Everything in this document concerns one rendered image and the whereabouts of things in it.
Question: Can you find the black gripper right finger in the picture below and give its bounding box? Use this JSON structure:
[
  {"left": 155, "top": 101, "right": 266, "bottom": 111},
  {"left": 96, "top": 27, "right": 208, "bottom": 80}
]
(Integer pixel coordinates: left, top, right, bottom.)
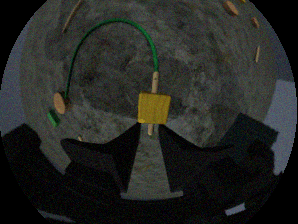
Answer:
[{"left": 158, "top": 124, "right": 235, "bottom": 193}]

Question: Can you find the green rectangular block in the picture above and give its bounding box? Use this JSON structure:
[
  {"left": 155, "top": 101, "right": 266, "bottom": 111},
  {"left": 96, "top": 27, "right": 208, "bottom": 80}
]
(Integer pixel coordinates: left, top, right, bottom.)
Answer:
[{"left": 47, "top": 111, "right": 61, "bottom": 127}]

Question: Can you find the green string with wooden stick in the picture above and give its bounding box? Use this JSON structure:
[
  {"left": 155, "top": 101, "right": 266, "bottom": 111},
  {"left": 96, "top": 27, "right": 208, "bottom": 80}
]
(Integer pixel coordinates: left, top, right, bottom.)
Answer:
[{"left": 65, "top": 18, "right": 161, "bottom": 136}]

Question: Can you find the yellow block with hole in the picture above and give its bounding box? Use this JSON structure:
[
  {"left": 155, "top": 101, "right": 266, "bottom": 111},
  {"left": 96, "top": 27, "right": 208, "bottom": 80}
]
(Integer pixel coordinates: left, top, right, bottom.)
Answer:
[{"left": 137, "top": 91, "right": 172, "bottom": 124}]

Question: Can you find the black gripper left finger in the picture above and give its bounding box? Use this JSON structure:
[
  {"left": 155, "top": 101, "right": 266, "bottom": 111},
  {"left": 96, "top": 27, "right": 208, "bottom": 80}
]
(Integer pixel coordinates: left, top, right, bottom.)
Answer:
[{"left": 60, "top": 121, "right": 141, "bottom": 193}]

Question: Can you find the round wooden button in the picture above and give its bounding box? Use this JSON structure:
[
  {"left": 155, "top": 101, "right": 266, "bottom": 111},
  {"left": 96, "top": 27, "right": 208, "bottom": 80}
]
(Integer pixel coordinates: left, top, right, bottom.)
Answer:
[{"left": 53, "top": 91, "right": 71, "bottom": 113}]

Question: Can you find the small brown wooden disc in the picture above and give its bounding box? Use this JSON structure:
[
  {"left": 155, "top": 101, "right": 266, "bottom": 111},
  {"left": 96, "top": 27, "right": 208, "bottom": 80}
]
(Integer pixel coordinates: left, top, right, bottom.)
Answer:
[
  {"left": 222, "top": 0, "right": 238, "bottom": 18},
  {"left": 250, "top": 16, "right": 259, "bottom": 30}
]

